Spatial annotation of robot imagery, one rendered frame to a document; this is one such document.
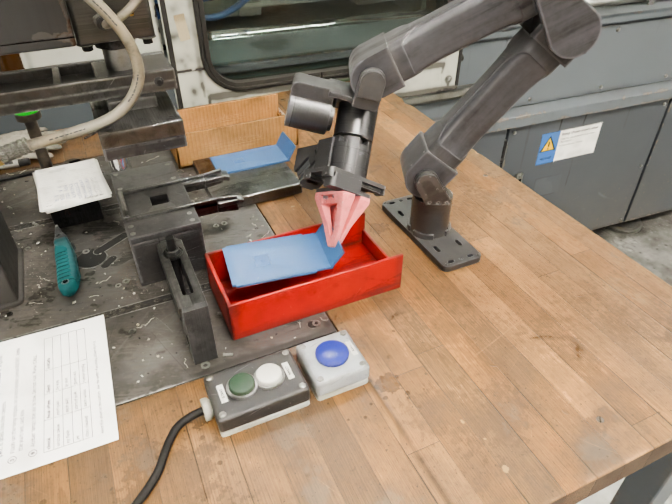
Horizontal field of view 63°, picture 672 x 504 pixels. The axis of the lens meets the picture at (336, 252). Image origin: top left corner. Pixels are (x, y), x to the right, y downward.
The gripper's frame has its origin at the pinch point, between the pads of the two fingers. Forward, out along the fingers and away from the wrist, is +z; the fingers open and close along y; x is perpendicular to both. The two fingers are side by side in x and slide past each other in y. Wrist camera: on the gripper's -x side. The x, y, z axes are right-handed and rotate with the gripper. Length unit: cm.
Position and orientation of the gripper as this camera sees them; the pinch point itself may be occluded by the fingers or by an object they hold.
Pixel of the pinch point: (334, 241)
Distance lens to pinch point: 76.1
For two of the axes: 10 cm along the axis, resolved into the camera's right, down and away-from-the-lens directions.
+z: -1.8, 9.8, -1.0
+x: 6.2, 0.3, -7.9
